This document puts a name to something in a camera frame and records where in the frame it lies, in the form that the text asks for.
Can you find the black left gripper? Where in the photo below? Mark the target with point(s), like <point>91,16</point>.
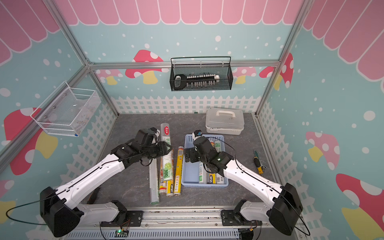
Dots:
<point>163,149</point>

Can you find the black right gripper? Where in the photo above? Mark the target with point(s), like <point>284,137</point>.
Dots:
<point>193,150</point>

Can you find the light blue plastic basket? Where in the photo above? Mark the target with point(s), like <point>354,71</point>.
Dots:
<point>190,171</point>

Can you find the yellow red plastic wrap roll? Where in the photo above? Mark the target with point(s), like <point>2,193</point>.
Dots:
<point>212,177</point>

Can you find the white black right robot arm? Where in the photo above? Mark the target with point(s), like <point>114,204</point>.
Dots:
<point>282,205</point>

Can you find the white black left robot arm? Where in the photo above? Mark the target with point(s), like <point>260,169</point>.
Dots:
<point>72,193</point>

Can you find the yellow red chef wrap roll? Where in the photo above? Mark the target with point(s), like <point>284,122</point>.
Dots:
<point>178,175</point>

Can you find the white lidded storage box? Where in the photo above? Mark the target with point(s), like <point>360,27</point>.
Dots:
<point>224,121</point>

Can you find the black socket bit holder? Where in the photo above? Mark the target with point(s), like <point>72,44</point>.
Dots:
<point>182,81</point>

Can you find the black flat tool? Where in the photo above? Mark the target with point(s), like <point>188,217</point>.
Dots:
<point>93,196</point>

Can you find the small green circuit board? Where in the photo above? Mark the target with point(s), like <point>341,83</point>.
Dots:
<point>121,233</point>

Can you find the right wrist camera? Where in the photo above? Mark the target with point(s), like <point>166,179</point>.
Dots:
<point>197,134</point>

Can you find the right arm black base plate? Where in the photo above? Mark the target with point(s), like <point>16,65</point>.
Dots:
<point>232,218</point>

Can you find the aluminium front rail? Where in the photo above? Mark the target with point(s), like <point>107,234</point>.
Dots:
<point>180,214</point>

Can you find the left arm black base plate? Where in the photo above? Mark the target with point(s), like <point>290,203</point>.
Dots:
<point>133,218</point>

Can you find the black wire mesh wall basket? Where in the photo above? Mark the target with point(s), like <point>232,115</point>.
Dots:
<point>195,66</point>

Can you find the white wire mesh wall basket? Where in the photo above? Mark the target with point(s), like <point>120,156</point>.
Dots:
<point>67,111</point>

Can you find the white slotted cable duct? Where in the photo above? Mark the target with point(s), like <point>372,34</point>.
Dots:
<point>157,234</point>

